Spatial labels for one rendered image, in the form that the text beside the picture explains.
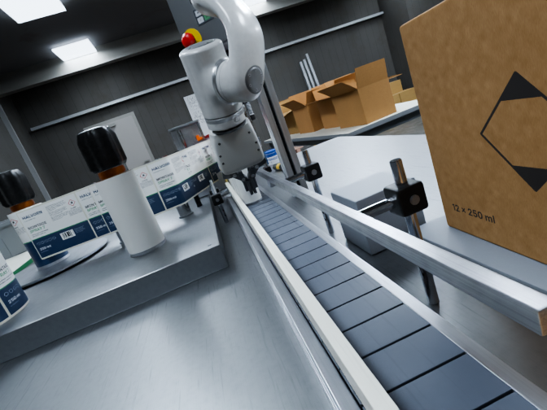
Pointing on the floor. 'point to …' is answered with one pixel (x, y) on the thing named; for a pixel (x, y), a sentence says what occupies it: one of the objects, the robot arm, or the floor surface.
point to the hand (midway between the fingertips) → (250, 184)
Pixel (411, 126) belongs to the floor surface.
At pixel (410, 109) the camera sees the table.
